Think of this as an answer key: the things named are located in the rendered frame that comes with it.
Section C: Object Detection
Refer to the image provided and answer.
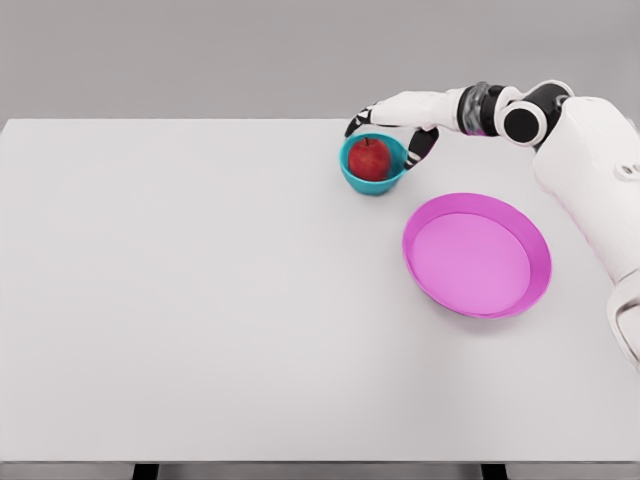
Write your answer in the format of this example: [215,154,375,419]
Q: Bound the pink plate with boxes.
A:
[402,192,553,320]

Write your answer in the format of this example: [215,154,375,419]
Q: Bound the red apple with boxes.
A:
[347,137,393,182]

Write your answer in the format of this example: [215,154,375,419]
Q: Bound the blue bowl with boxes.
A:
[340,132,409,197]

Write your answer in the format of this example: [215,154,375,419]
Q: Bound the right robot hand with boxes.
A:
[344,92,441,171]

